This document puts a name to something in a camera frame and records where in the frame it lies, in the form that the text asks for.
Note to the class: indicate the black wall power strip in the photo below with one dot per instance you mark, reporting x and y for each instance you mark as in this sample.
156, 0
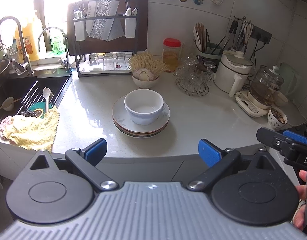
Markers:
263, 35

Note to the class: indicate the hanging kitchen utensils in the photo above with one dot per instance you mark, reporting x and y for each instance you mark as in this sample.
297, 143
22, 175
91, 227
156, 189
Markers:
234, 32

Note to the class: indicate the clear glass cup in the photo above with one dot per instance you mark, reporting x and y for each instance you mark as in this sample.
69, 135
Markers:
120, 60
108, 60
94, 60

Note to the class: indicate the roll-up sink drain rack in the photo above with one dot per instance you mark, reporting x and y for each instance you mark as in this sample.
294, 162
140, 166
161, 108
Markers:
34, 93

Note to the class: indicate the white leaf-print plate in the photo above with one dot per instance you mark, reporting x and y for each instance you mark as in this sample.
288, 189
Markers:
121, 115
141, 131

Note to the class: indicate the patterned bowl with tea dregs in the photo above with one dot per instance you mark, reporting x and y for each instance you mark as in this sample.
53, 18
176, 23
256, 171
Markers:
273, 122

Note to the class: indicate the light green electric kettle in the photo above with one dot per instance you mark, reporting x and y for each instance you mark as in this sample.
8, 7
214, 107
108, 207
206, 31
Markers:
291, 80

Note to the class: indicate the white drip tray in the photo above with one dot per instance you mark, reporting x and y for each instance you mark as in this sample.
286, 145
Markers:
93, 70

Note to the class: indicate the black kitchen sink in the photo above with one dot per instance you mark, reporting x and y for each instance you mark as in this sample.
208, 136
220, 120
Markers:
8, 90

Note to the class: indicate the small chrome faucet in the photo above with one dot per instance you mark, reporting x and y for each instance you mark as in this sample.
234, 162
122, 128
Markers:
66, 60

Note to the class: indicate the orange detergent bottle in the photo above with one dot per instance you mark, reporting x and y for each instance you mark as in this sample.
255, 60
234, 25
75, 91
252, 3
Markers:
29, 42

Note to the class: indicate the red-lidded plastic jar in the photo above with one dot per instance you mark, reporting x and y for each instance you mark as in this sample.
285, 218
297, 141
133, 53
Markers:
172, 57

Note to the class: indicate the colourful scrub pad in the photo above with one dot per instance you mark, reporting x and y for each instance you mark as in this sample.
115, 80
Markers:
37, 112

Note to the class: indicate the patterned steel cleaver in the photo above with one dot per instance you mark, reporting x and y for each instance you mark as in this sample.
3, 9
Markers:
103, 22

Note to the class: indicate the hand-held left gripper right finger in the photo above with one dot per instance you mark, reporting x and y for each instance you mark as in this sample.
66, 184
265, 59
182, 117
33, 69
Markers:
209, 152

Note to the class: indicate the cream kettle heating base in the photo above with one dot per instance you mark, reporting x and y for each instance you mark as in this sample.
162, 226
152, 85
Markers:
248, 102

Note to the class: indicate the white electric cooking pot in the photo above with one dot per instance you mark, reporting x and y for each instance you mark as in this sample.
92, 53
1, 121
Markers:
228, 77

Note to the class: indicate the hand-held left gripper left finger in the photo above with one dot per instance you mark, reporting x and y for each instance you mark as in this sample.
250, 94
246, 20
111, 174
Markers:
97, 151

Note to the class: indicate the white ceramic bowl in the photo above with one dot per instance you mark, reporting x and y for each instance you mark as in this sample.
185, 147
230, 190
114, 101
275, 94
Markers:
143, 100

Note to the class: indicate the bundle of wooden chopsticks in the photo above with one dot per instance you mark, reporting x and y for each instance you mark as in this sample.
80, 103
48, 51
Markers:
200, 37

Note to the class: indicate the floral plate with dark rim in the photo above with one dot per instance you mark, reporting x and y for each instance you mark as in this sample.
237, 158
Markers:
141, 136

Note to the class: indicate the green chopstick holder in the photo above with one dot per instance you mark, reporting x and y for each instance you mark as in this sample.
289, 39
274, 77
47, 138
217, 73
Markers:
206, 55

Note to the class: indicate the glass health kettle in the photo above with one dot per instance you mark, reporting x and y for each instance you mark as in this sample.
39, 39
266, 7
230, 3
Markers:
264, 90

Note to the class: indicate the dark wooden cutting board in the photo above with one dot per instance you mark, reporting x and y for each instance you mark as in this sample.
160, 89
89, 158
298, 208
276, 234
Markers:
143, 25

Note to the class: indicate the small bowl in sink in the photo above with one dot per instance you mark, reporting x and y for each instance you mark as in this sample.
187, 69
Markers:
8, 103

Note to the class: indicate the small white cup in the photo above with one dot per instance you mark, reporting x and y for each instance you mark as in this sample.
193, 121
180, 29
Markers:
283, 101

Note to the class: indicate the white ceramic spoon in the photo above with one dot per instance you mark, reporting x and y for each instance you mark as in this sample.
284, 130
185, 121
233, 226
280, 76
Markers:
46, 93

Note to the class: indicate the yellow dish cloth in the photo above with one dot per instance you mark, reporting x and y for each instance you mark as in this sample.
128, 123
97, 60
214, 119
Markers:
31, 132

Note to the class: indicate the garlic bulb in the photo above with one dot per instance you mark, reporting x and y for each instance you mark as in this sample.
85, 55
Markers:
143, 75

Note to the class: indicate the green detergent bottle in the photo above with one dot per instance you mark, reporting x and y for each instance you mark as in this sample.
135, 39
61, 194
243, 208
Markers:
57, 43

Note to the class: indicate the person's right hand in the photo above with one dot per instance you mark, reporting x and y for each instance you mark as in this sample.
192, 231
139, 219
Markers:
303, 192

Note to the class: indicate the tall grey kitchen faucet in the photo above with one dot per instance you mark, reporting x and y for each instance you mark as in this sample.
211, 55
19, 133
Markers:
26, 60

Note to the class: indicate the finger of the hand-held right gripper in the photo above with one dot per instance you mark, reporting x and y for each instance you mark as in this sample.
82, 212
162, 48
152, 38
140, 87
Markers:
297, 137
268, 136

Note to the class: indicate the pale blue plastic bowl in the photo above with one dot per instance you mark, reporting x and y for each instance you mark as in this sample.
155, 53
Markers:
143, 120

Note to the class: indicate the black knife rack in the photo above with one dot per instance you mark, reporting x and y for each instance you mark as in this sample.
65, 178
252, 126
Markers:
129, 28

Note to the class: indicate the amber glass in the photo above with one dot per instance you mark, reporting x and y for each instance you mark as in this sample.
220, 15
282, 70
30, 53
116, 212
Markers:
200, 67

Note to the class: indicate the bundle of dried noodles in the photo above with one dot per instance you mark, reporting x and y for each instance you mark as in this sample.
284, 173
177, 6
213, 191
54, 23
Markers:
148, 62

